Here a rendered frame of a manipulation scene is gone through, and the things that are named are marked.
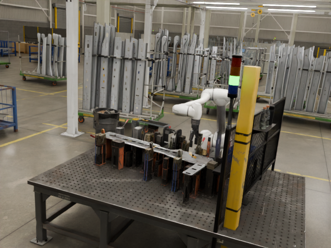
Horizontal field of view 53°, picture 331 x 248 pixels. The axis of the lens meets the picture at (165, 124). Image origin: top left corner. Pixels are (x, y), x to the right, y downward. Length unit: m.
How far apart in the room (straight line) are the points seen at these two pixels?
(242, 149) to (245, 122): 0.21
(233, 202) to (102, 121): 3.86
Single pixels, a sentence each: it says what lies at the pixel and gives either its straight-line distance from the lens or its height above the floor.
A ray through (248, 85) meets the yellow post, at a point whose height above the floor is 1.86.
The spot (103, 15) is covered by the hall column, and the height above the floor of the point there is 2.57.
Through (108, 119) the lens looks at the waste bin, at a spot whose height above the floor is 0.61.
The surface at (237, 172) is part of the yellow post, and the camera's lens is 2.64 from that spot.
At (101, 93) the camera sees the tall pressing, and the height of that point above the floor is 0.70.
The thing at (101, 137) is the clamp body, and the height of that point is 1.04.
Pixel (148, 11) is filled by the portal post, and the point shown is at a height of 2.74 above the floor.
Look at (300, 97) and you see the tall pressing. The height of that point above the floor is 0.68.
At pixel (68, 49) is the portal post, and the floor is 1.75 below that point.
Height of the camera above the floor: 2.19
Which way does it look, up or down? 15 degrees down
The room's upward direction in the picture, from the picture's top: 4 degrees clockwise
